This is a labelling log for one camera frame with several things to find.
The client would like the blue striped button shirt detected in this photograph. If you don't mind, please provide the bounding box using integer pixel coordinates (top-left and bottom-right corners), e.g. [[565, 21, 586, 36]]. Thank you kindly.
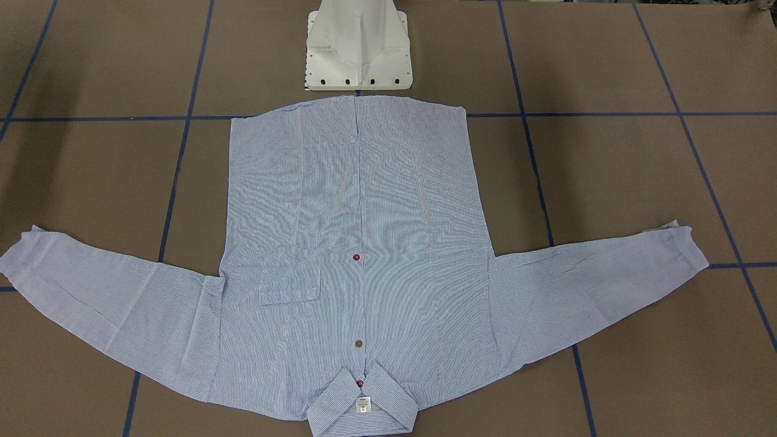
[[2, 96, 709, 436]]

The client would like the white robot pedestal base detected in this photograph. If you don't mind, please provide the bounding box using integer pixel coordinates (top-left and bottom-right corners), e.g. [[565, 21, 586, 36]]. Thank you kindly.
[[304, 1, 413, 91]]

